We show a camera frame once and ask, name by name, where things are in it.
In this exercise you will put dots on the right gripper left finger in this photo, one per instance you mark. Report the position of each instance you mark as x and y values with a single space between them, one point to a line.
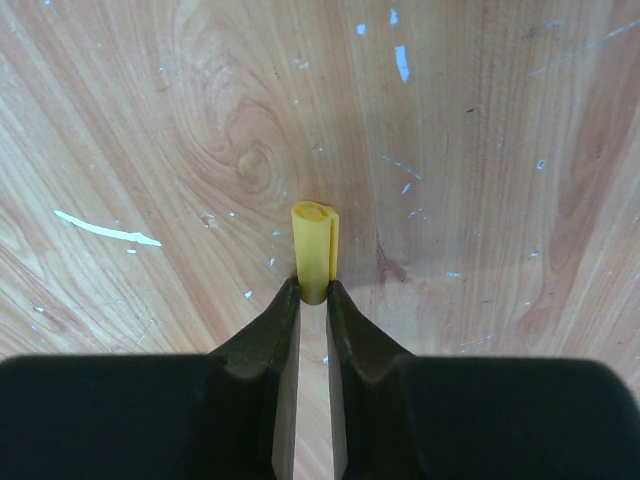
226 414

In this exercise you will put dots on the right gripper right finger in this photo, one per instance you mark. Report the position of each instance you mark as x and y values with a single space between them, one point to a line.
397 415

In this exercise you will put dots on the yellow pen cap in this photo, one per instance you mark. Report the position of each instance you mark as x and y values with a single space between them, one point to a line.
316 240

